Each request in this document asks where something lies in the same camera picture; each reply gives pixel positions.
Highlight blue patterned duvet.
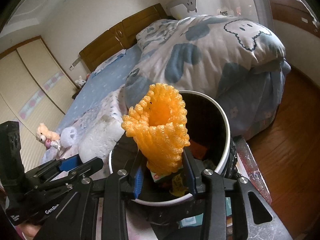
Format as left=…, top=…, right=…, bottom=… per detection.
left=125, top=15, right=291, bottom=139

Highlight white pillow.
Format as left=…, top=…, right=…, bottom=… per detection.
left=93, top=49, right=126, bottom=75

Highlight wooden headboard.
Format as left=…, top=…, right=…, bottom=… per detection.
left=79, top=3, right=168, bottom=72

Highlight round white black trash bin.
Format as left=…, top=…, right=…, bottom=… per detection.
left=108, top=90, right=231, bottom=207

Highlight brown drawer cabinet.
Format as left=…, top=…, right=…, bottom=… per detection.
left=269, top=0, right=319, bottom=37

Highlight small white bunny toy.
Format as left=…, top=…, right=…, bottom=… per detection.
left=75, top=76, right=86, bottom=88

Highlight beige teddy bear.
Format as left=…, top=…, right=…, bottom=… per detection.
left=36, top=123, right=61, bottom=151

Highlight blue bed sheet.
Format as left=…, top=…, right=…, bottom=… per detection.
left=56, top=45, right=142, bottom=133

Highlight cream wardrobe doors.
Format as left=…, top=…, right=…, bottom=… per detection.
left=1, top=37, right=76, bottom=171

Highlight white foam block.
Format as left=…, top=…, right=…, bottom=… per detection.
left=78, top=115, right=124, bottom=163

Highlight orange foam fruit net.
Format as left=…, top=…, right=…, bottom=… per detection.
left=121, top=83, right=190, bottom=176

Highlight yellow snack wrapper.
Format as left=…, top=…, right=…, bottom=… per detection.
left=170, top=173, right=189, bottom=198

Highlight green juice carton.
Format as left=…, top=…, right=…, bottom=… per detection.
left=150, top=171, right=167, bottom=183

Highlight right hand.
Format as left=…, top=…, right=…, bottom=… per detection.
left=17, top=223, right=41, bottom=239

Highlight grey crib bed rail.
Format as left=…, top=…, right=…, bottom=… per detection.
left=166, top=0, right=274, bottom=30

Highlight white foam fruit net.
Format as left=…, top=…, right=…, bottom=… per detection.
left=60, top=126, right=77, bottom=148

